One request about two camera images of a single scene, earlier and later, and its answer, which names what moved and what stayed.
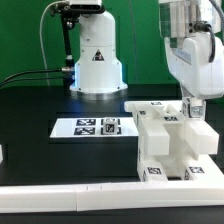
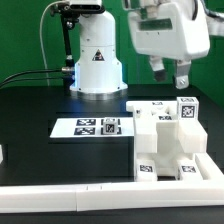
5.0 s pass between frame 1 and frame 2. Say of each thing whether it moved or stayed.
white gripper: moved
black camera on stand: stayed
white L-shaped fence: stayed
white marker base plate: stayed
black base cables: stayed
